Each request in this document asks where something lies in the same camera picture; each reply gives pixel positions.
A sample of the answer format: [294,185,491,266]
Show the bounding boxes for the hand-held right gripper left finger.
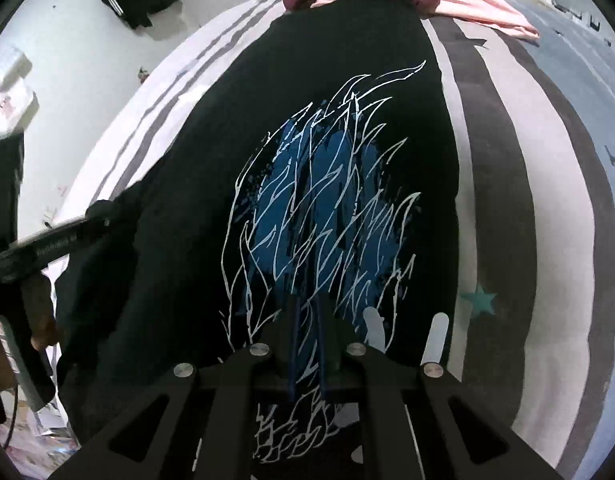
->
[52,300,304,480]

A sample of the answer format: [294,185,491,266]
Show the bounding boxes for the striped star bedsheet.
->
[62,0,615,480]

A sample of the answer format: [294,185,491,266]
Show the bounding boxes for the black cable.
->
[1,384,21,450]

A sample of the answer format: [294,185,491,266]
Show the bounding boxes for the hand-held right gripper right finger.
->
[314,300,564,480]

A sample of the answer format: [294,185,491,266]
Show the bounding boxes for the person's left hand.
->
[18,274,61,353]

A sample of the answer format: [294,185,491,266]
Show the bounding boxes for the row of small ornaments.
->
[537,0,615,47]

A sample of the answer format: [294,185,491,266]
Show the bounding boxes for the pink cloth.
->
[421,0,541,42]

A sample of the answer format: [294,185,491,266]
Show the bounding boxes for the white wall device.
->
[0,46,41,142]

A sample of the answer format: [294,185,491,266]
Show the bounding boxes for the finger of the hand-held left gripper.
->
[0,201,114,275]

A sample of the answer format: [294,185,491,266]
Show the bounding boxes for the black printed t-shirt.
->
[54,0,462,466]

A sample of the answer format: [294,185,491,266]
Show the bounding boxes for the scattered papers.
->
[2,402,84,463]

